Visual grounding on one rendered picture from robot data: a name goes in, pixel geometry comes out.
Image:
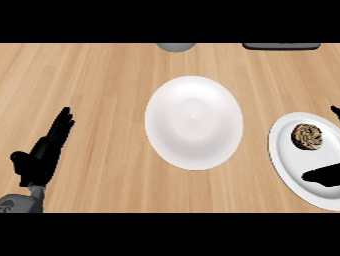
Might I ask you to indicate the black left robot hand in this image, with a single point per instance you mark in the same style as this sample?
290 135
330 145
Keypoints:
42 156

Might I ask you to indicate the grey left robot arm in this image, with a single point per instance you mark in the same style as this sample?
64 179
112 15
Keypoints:
19 203

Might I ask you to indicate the brown chocolate cupcake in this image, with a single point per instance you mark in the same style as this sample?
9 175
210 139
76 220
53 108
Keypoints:
306 136

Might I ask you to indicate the grey rounded object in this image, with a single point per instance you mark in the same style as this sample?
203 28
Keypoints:
176 46

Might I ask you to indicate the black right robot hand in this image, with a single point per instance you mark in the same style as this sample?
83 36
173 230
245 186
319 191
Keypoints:
332 175

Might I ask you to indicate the white plate with rim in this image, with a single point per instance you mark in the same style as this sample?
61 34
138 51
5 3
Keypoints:
300 166

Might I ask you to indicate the large white round plate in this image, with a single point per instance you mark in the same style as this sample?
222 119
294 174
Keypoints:
194 122

